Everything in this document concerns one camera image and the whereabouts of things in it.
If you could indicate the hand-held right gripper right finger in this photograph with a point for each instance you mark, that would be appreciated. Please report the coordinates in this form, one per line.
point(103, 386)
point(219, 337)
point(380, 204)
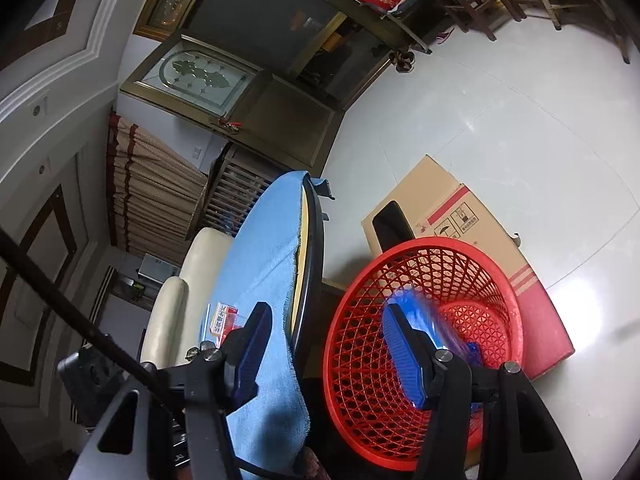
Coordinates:
point(405, 355)

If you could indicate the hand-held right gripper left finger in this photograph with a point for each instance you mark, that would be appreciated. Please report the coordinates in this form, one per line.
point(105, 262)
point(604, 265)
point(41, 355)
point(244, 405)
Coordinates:
point(247, 355)

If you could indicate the blue crinkly plastic wrapper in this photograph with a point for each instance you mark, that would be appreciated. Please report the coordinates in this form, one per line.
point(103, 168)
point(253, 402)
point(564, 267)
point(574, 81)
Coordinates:
point(425, 310)

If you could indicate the red plastic mesh basket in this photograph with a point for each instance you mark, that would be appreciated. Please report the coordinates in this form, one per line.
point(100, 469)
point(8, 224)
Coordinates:
point(360, 310)

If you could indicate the orange white medicine box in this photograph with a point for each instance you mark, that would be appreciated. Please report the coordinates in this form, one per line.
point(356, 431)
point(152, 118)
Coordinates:
point(222, 317)

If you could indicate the blue table cloth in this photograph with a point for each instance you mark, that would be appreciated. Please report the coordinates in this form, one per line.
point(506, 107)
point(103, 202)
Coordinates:
point(260, 260)

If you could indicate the cream leather armchair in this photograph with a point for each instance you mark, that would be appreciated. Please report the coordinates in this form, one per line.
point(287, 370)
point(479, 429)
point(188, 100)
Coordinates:
point(200, 260)

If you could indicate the round black-rimmed table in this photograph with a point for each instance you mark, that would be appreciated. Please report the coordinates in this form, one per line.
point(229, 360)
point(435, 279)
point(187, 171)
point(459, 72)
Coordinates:
point(312, 260)

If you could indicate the pink floral cloth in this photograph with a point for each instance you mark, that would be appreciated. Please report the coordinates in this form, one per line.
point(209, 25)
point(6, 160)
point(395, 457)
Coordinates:
point(316, 467)

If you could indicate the brown cardboard box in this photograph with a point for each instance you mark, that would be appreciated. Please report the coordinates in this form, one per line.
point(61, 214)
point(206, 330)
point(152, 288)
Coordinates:
point(450, 195)

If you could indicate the wooden slatted rack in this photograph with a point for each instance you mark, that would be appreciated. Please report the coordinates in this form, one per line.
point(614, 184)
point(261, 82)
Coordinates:
point(235, 185)

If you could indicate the beige pleated curtain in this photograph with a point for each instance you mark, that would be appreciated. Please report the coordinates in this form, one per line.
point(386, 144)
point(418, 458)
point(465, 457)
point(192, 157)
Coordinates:
point(150, 185)

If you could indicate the bronze door leaf with glass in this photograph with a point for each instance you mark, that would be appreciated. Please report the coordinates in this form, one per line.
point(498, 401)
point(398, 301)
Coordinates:
point(175, 0)
point(280, 120)

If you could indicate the pair of brown slippers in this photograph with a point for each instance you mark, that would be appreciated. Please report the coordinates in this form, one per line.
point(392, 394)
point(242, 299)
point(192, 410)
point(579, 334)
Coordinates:
point(403, 60)

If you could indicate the dark wooden armchair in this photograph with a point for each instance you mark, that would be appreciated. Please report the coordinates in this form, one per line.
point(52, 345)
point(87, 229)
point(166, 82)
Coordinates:
point(405, 15)

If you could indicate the wicker armchair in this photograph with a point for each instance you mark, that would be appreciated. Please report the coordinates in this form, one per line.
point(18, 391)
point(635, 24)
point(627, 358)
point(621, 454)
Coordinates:
point(550, 0)

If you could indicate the white wall switch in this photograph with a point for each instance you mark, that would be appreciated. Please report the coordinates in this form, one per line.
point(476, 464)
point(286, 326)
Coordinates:
point(198, 154)

